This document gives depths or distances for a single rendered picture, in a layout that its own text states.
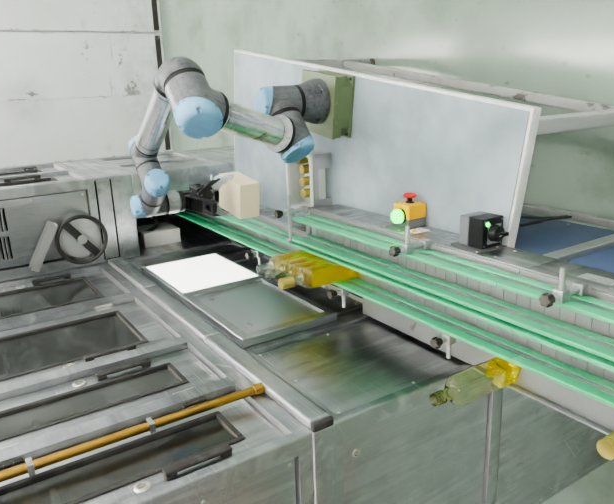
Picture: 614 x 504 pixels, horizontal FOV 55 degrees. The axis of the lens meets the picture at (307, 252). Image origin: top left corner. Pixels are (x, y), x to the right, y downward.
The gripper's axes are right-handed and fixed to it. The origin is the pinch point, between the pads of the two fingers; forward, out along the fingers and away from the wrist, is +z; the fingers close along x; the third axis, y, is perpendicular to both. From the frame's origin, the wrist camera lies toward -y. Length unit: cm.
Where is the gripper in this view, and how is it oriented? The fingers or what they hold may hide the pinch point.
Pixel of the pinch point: (234, 195)
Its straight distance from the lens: 210.0
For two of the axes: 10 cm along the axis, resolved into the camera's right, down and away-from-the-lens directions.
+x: -0.5, 9.2, 3.9
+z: 8.4, -1.8, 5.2
